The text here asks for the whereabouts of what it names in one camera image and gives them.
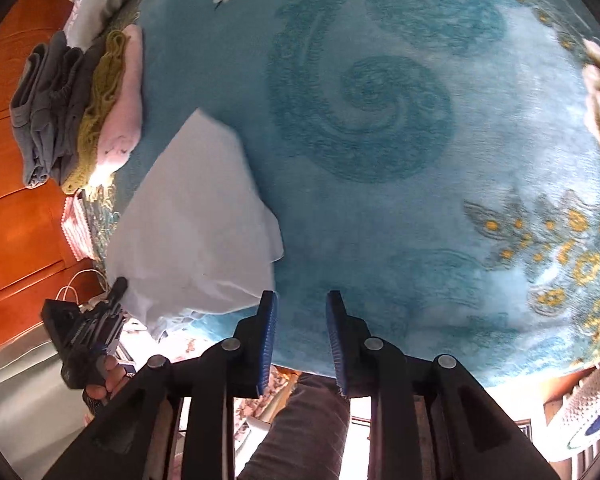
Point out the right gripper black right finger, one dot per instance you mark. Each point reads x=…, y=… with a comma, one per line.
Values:
x=430, y=419

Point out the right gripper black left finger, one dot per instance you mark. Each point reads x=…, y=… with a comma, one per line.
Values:
x=183, y=409

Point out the person's left hand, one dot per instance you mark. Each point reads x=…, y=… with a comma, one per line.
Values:
x=115, y=378

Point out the orange wooden headboard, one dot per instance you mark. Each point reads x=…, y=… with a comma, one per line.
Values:
x=35, y=259

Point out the pink white knitted cloth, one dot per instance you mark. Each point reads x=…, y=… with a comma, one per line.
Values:
x=76, y=229

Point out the person's leg dark trousers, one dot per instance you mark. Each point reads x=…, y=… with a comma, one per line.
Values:
x=307, y=437

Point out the olive knitted folded garment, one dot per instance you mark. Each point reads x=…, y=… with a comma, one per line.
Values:
x=105, y=86

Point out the pink folded garment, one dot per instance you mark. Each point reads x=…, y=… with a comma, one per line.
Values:
x=122, y=128

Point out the dark grey folded garment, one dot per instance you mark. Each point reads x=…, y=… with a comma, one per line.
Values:
x=47, y=107

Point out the teal floral bed blanket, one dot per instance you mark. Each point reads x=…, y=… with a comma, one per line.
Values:
x=427, y=158

